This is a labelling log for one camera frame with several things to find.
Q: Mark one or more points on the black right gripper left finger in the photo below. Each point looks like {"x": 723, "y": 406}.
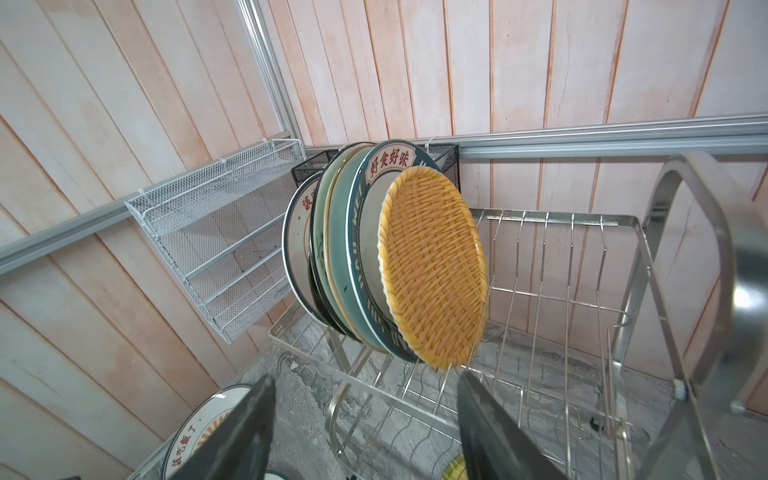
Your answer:
{"x": 240, "y": 447}

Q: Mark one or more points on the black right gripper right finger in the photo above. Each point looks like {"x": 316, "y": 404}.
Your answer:
{"x": 493, "y": 446}

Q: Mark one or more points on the stainless steel dish rack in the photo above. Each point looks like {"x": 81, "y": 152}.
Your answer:
{"x": 609, "y": 281}

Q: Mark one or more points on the orange woven bamboo plate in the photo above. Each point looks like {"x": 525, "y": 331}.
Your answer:
{"x": 433, "y": 267}

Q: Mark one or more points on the white plate dark lettered rim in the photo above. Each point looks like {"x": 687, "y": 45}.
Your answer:
{"x": 378, "y": 169}

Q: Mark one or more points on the dark navy plate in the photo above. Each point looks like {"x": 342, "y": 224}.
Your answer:
{"x": 323, "y": 311}

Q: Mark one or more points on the cream plate with red flowers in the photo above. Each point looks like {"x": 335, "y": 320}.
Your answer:
{"x": 317, "y": 228}

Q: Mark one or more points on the light green flower plate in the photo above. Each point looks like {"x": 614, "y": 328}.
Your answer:
{"x": 335, "y": 256}

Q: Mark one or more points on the yellow green woven plate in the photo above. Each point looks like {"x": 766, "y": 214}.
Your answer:
{"x": 456, "y": 470}

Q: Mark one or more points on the white wire mesh shelf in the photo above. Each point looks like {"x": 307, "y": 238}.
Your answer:
{"x": 219, "y": 230}

